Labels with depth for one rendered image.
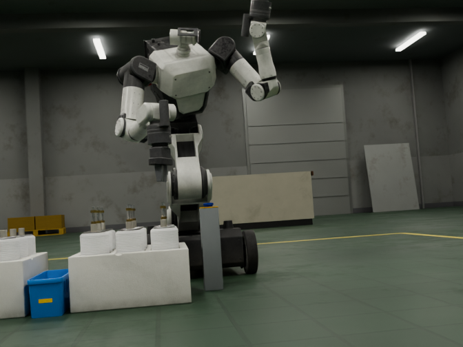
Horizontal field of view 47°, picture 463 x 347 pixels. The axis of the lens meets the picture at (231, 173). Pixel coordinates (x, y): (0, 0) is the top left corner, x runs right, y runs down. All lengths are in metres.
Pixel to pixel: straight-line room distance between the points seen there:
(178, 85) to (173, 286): 0.94
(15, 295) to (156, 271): 0.45
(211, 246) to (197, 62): 0.82
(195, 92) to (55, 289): 1.08
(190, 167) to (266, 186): 5.36
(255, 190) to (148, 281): 5.92
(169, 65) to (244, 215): 5.44
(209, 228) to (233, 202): 5.57
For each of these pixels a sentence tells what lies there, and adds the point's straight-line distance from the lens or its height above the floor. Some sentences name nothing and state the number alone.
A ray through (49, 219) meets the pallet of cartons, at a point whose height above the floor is 0.33.
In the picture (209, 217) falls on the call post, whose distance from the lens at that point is 2.04.
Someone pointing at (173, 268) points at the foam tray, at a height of 0.12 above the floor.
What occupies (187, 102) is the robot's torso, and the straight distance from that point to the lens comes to 2.44.
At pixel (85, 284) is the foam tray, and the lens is 1.83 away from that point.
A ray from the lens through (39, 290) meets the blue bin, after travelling 1.83.
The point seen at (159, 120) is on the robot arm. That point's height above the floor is 0.64.
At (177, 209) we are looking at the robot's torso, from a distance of 2.45.
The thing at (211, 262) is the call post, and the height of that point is 0.10.
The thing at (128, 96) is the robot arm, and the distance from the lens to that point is 2.29.
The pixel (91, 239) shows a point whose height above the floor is 0.23.
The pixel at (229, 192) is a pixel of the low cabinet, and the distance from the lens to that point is 7.60.
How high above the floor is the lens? 0.30
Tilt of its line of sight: 4 degrees up
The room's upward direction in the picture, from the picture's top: 4 degrees counter-clockwise
